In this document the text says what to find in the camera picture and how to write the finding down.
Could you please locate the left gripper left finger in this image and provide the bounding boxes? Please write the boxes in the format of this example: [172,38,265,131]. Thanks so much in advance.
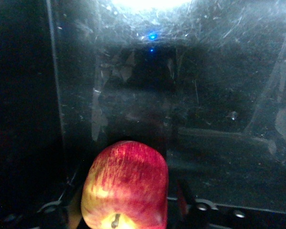
[58,164,87,229]

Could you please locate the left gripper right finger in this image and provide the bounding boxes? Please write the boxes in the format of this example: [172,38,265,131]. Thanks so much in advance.
[166,178,197,229]

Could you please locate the red apple with yellow patch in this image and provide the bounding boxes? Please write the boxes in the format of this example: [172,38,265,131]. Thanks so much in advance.
[80,140,170,229]

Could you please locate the black plastic box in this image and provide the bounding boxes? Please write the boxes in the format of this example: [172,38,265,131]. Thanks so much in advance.
[0,0,286,229]

